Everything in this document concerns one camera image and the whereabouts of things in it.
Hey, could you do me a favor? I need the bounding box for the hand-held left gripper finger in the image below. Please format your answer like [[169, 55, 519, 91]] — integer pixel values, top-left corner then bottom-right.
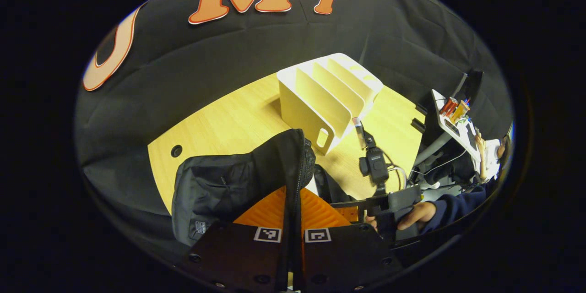
[[188, 186, 293, 293], [293, 188, 403, 293]]

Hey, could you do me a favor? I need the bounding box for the black schoolbag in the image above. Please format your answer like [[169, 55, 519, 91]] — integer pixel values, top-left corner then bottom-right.
[[172, 128, 358, 247]]

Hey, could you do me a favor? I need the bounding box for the white bookshelf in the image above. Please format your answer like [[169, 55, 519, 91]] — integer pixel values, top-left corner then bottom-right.
[[277, 53, 384, 156]]

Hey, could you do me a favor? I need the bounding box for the white desk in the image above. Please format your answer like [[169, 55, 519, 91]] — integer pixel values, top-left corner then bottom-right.
[[414, 89, 482, 170]]

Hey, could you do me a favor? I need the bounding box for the black monitor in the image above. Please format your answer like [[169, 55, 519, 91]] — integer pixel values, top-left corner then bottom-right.
[[451, 69, 484, 101]]

